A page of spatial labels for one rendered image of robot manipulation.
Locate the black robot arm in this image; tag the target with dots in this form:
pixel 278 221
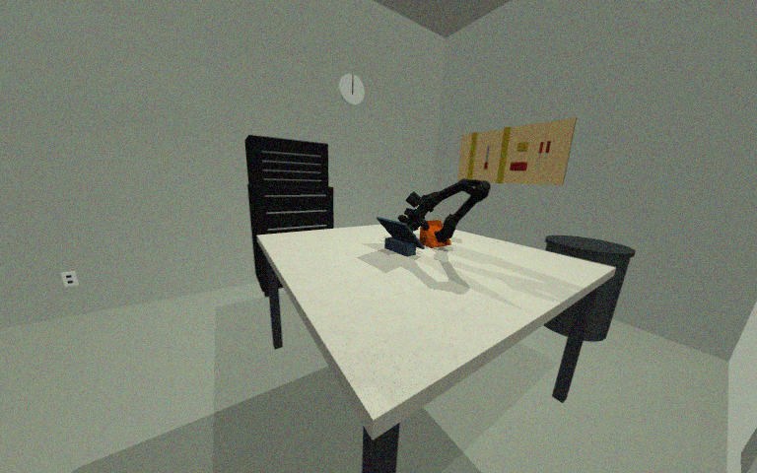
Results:
pixel 428 202

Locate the blue switch panel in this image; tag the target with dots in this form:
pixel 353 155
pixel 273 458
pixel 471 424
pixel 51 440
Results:
pixel 403 240

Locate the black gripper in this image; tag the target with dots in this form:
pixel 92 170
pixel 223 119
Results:
pixel 413 223

